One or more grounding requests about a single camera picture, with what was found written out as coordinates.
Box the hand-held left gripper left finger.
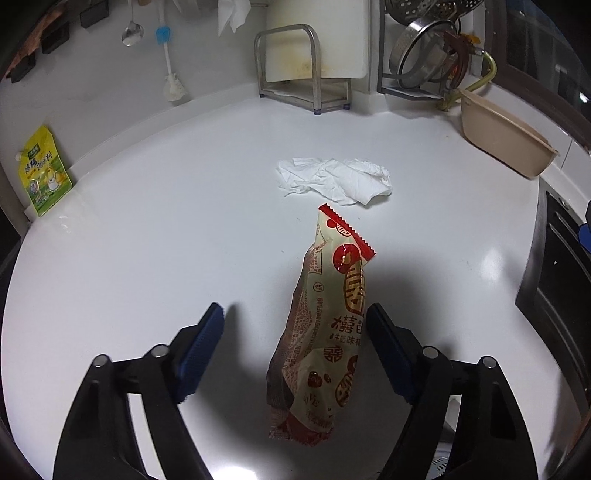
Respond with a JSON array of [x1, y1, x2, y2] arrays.
[[52, 302, 225, 480]]

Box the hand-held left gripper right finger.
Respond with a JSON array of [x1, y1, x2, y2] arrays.
[[367, 302, 541, 480]]

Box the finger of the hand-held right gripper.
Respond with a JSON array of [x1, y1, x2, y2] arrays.
[[577, 200, 591, 257]]

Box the red cream snack wrapper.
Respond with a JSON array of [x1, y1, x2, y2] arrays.
[[267, 204, 377, 446]]

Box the black built-in appliance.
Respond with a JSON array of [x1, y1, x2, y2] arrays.
[[515, 187, 591, 384]]

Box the white slotted plastic object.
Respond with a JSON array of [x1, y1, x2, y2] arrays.
[[431, 440, 462, 480]]

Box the beige plastic basin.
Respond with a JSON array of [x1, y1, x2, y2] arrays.
[[460, 89, 561, 178]]

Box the crumpled white tissue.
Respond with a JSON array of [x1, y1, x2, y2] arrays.
[[276, 157, 393, 208]]

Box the dark glass window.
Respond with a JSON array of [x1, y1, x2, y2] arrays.
[[485, 0, 591, 153]]

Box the brown red kitchen tool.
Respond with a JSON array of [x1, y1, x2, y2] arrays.
[[441, 30, 483, 88]]

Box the stainless steel pots on rack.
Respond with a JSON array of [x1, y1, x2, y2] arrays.
[[376, 0, 455, 100]]

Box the green yellow seasoning pouch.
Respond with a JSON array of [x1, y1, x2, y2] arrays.
[[17, 124, 75, 217]]

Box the stainless steel bowl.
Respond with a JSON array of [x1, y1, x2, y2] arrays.
[[390, 16, 458, 88]]

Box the perforated metal steamer basket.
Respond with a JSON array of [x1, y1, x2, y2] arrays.
[[384, 0, 483, 26]]

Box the metal cutting board rack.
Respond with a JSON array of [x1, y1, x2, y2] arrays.
[[254, 24, 352, 115]]

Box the blue and white brush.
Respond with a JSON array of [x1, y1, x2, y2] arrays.
[[155, 0, 190, 103]]

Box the white cutting board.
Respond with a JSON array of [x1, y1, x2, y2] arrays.
[[265, 0, 370, 79]]

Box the metal spoon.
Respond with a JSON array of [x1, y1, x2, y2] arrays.
[[121, 0, 145, 47]]

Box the hanging white paper towel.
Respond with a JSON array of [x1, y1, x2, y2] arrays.
[[217, 0, 252, 35]]

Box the yellow green hose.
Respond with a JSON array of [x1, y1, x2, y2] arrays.
[[438, 51, 498, 112]]

